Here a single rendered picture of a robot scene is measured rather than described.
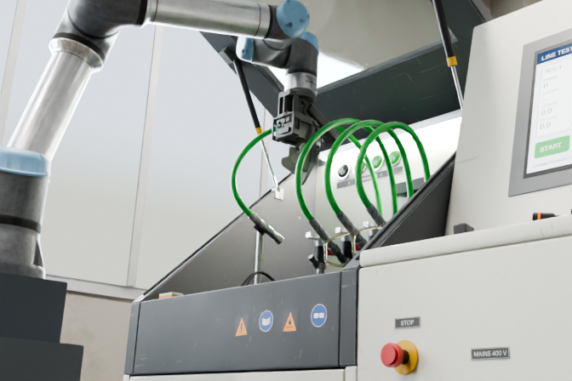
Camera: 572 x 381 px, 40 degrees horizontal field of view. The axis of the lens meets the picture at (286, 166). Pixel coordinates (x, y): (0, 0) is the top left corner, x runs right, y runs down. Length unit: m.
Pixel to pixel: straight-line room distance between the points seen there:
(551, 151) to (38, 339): 0.93
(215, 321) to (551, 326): 0.72
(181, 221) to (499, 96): 2.14
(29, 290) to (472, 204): 0.80
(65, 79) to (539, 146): 0.91
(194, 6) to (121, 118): 1.93
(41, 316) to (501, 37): 1.06
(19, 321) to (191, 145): 2.40
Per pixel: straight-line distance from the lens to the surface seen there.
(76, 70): 1.64
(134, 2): 1.59
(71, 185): 3.35
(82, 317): 3.30
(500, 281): 1.17
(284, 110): 1.77
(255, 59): 1.81
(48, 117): 1.60
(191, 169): 3.61
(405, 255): 1.27
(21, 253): 1.36
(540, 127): 1.53
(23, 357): 1.29
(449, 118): 1.96
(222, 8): 1.65
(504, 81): 1.66
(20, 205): 1.38
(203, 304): 1.64
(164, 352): 1.73
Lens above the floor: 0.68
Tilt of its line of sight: 19 degrees up
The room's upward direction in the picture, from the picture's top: 3 degrees clockwise
